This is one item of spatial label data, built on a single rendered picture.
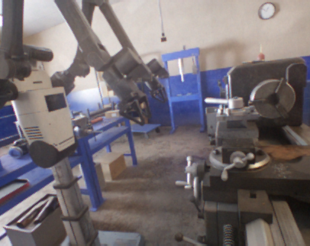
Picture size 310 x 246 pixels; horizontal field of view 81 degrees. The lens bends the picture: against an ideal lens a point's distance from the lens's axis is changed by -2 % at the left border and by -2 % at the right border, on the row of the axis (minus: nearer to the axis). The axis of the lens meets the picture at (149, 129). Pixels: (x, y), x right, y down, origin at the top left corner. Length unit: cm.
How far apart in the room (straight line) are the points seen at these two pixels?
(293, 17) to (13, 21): 490
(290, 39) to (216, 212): 457
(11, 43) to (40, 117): 33
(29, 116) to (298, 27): 495
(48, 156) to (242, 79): 141
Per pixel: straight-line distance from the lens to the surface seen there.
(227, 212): 85
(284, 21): 512
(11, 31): 83
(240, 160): 73
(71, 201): 120
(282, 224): 77
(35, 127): 103
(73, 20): 68
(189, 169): 97
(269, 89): 145
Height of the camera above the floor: 133
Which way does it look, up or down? 15 degrees down
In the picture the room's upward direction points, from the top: 9 degrees counter-clockwise
